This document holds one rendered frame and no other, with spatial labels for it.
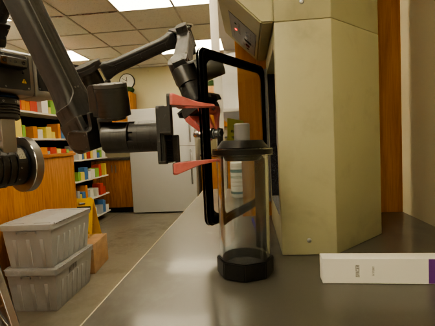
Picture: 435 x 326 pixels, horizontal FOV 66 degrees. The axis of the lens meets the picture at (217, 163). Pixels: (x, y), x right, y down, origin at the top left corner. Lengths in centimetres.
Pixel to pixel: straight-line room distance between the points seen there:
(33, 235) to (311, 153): 235
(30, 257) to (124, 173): 352
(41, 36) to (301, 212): 59
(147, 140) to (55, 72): 21
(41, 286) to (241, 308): 244
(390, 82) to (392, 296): 72
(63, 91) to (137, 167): 524
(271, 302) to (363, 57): 55
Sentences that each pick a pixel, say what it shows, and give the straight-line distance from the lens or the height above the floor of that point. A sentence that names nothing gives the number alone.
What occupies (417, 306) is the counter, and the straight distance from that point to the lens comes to 57.
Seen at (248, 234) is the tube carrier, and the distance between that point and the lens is 58.
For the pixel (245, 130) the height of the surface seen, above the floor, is 120.
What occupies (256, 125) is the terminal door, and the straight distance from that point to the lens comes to 94.
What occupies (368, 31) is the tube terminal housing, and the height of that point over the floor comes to 141.
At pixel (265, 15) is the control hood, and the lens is 73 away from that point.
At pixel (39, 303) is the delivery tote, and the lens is 295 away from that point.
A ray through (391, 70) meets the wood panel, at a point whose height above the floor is 137.
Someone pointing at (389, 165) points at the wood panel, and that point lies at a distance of 114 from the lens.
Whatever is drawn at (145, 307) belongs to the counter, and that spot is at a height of 94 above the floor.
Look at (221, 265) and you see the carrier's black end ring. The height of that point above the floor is 96.
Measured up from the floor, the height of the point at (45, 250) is 46.
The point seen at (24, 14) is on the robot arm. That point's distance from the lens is 74.
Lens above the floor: 118
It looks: 4 degrees down
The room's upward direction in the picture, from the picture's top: 3 degrees counter-clockwise
